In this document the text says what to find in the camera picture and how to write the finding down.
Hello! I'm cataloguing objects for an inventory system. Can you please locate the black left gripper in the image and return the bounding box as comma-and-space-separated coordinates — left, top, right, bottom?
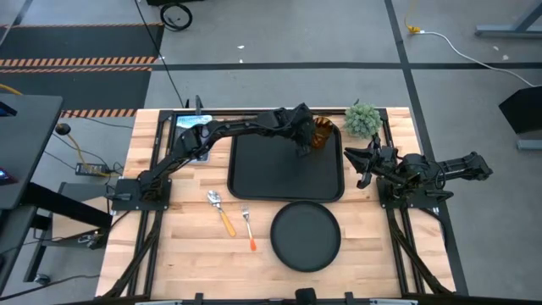
284, 103, 318, 158

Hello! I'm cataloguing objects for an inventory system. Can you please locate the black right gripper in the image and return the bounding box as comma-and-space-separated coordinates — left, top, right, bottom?
343, 134, 402, 191

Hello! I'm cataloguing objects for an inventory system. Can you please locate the amber glass cup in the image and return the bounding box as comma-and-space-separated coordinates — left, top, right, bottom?
311, 115, 336, 150

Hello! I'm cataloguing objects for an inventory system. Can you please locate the black round plate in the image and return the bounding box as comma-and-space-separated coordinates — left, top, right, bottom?
269, 200, 342, 273

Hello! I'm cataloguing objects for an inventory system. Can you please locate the fork with orange handle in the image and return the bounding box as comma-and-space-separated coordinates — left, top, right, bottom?
241, 205, 257, 252

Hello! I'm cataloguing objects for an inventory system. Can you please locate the spoon with yellow-orange handle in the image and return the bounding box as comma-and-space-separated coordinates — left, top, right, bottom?
206, 190, 237, 238

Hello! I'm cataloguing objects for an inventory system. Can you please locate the black rectangular tray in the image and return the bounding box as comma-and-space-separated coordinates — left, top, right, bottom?
227, 119, 346, 203

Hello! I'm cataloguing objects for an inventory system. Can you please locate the small green potted plant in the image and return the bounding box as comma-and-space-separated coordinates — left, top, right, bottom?
343, 99, 384, 140

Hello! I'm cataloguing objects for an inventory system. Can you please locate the waterfall picture book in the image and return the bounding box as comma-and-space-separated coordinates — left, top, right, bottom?
174, 114, 213, 164

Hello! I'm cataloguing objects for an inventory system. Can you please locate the black rounded block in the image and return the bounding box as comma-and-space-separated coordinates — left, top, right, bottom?
294, 287, 318, 305

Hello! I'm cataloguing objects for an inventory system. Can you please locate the grey floor foot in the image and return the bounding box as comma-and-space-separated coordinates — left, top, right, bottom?
516, 139, 542, 152

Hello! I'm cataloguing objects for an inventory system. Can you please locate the black angular box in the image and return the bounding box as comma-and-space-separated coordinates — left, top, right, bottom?
498, 84, 542, 136

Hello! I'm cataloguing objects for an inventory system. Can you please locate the black power adapter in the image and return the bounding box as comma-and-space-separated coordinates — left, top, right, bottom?
75, 162, 108, 177

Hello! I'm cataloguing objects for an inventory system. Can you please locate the black hazard-striped floor mat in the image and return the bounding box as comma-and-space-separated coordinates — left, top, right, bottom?
0, 22, 165, 119

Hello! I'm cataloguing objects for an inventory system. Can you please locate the black desk top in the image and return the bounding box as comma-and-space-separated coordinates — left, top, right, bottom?
0, 92, 64, 212

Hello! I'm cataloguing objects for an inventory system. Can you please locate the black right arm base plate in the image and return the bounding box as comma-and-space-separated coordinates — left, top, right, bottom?
376, 176, 441, 210

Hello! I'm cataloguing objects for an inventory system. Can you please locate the black aluminium table frame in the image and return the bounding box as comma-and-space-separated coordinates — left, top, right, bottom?
100, 107, 470, 305

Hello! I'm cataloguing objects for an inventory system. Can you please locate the yellow cable with plug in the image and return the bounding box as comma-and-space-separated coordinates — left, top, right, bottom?
404, 0, 422, 35

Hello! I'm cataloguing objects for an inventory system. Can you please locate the white floor cable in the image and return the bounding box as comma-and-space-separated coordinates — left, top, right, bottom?
418, 30, 539, 88

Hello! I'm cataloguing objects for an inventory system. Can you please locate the long black floor cable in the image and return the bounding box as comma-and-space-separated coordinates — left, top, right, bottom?
133, 0, 186, 108

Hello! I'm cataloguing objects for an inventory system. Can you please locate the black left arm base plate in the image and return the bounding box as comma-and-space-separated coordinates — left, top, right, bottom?
110, 177, 173, 212

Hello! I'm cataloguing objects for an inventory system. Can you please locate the coiled black cable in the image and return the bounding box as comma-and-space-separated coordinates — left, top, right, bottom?
159, 2, 194, 32

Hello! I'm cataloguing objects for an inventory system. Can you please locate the grey table leg frame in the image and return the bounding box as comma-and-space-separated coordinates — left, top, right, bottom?
473, 0, 542, 40

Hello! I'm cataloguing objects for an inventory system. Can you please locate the thin yellow cable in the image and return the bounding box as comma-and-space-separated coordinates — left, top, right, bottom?
67, 133, 112, 177

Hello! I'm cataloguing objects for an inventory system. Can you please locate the black desk leg frame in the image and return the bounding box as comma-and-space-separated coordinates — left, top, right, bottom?
0, 180, 113, 293

